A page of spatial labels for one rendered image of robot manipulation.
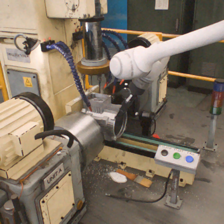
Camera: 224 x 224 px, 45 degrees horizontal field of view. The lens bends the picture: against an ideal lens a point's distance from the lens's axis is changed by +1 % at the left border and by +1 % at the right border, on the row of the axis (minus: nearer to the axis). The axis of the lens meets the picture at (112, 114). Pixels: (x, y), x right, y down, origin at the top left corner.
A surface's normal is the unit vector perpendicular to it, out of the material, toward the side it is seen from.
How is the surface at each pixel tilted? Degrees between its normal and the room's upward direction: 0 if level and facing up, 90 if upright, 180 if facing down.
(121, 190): 0
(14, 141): 90
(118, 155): 90
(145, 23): 90
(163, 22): 90
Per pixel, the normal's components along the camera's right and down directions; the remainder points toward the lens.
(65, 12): -0.45, 0.42
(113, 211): -0.03, -0.89
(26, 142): 0.89, 0.18
